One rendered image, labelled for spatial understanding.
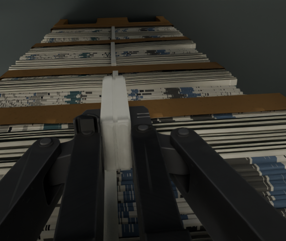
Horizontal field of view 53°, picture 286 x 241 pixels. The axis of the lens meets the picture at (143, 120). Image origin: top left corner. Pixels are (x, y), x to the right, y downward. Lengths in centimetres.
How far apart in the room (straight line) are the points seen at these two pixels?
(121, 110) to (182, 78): 32
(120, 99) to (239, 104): 17
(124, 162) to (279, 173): 12
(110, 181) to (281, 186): 11
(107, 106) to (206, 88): 30
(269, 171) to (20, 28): 106
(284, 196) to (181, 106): 14
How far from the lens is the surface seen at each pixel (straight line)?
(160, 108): 29
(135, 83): 44
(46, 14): 115
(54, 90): 44
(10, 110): 32
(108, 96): 17
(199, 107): 30
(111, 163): 15
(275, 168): 23
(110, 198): 18
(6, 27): 120
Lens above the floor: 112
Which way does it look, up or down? 62 degrees down
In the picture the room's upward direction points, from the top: 168 degrees clockwise
